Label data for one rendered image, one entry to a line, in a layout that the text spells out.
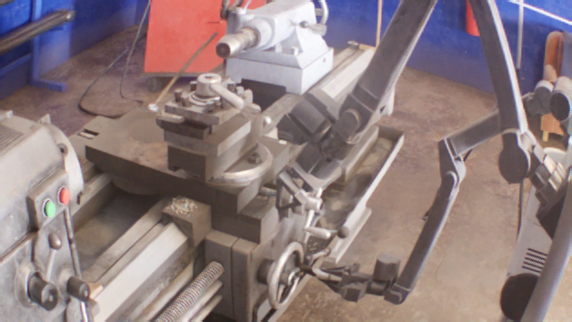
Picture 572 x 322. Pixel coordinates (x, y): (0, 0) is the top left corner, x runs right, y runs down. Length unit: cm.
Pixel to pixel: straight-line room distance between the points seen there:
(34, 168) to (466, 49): 496
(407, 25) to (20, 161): 75
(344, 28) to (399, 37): 479
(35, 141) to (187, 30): 368
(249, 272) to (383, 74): 77
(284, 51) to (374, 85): 140
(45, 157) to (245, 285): 90
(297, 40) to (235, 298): 112
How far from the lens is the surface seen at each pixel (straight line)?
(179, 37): 477
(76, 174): 144
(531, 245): 139
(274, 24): 246
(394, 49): 120
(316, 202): 185
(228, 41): 227
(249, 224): 179
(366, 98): 125
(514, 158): 114
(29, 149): 111
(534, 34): 562
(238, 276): 183
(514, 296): 148
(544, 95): 156
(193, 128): 170
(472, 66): 576
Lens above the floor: 179
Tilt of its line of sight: 26 degrees down
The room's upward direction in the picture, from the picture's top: 5 degrees clockwise
